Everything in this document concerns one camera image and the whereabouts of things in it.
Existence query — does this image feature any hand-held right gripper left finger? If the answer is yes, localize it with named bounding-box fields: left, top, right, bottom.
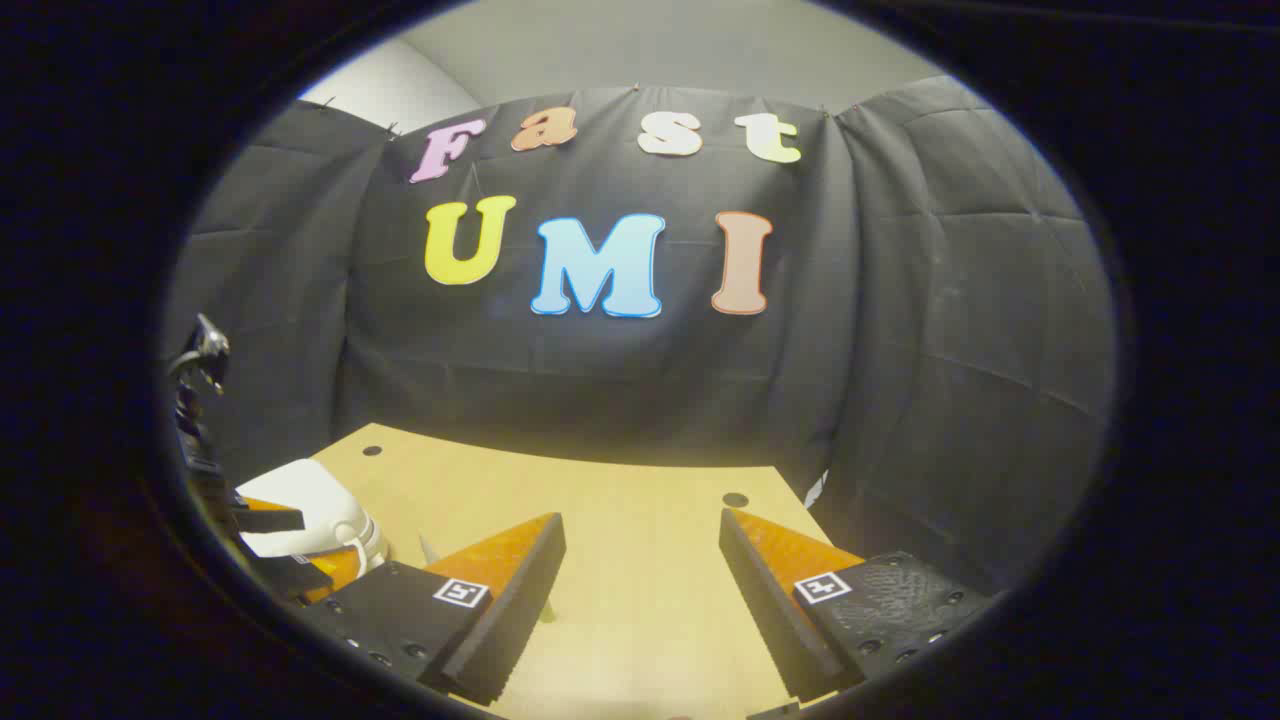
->
left=298, top=512, right=568, bottom=707

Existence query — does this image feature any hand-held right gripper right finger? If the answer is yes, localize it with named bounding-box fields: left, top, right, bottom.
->
left=718, top=507, right=993, bottom=706

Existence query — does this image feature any white suitcase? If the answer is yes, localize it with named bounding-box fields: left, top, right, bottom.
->
left=235, top=458, right=391, bottom=576

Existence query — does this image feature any black backdrop cloth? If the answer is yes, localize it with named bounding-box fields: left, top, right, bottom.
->
left=160, top=75, right=1119, bottom=601

